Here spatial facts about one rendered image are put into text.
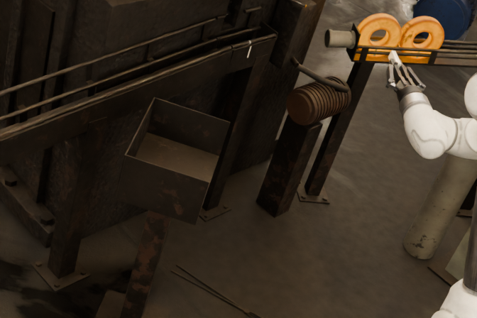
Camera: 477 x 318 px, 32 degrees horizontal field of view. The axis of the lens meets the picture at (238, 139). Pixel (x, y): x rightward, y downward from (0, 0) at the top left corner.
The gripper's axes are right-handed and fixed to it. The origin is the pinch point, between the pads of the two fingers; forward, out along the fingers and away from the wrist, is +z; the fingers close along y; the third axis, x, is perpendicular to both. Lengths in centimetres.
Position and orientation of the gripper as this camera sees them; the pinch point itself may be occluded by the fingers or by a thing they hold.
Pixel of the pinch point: (394, 60)
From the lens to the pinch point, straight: 271.2
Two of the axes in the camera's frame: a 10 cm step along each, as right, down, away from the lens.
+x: 2.7, -7.2, -6.4
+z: -1.3, -6.8, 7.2
